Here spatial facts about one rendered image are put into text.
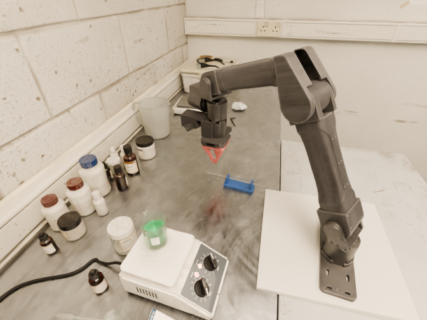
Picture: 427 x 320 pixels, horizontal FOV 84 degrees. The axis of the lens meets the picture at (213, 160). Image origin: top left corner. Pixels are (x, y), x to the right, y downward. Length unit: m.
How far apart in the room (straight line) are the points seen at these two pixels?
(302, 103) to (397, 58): 1.49
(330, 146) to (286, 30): 1.28
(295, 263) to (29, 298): 0.59
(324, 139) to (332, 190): 0.11
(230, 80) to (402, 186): 0.69
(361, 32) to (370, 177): 1.00
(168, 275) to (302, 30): 1.52
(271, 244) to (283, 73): 0.41
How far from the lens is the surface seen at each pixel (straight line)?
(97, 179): 0.79
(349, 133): 2.04
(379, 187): 0.97
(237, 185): 0.79
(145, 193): 0.80
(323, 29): 1.72
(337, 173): 0.51
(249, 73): 0.54
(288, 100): 0.46
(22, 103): 0.79
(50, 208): 0.75
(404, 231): 0.85
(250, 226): 0.69
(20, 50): 0.79
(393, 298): 0.68
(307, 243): 0.68
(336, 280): 0.63
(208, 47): 1.83
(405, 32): 1.83
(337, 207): 0.54
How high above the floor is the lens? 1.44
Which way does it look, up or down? 36 degrees down
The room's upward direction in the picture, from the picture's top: straight up
